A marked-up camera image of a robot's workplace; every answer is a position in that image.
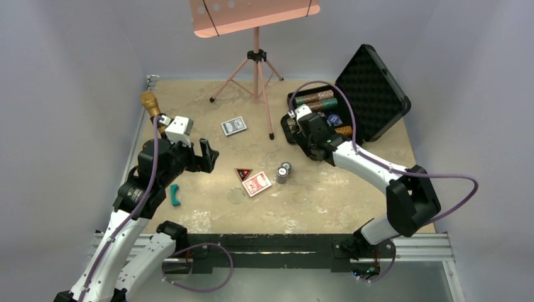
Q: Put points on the clear round disc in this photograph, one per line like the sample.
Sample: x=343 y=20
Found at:
x=236 y=195

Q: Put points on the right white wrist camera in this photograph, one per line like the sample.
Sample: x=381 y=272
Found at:
x=300 y=112

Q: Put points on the blue small blind button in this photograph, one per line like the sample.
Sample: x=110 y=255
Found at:
x=334 y=120

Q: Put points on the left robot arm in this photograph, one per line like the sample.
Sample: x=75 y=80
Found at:
x=109 y=276

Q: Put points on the orange green chip row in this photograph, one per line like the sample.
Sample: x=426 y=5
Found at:
x=345 y=130

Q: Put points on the grey poker chip stack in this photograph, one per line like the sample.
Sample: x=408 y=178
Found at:
x=287 y=166
x=281 y=175

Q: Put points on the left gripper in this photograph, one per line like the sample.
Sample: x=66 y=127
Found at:
x=198 y=163

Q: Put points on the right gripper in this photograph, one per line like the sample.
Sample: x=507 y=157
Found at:
x=303 y=141

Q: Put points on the red playing card deck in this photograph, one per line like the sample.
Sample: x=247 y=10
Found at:
x=256 y=184

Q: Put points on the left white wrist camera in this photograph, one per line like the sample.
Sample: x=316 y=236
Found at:
x=177 y=130

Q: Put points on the triangular all-in button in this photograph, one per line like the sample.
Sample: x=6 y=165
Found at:
x=243 y=173

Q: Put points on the teal curved plastic piece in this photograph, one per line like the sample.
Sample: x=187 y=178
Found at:
x=174 y=199

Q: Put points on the pink music stand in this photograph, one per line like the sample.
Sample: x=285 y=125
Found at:
x=217 y=18

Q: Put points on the gold microphone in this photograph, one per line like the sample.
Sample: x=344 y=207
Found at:
x=149 y=102

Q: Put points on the black poker case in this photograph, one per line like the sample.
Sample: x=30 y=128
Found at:
x=369 y=98

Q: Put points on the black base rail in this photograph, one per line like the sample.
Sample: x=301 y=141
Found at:
x=338 y=252

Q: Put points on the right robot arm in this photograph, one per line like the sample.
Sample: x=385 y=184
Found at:
x=411 y=201

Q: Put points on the blue playing card deck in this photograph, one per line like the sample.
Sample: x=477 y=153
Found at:
x=233 y=126

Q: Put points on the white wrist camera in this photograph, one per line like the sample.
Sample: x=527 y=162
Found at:
x=300 y=112
x=177 y=130

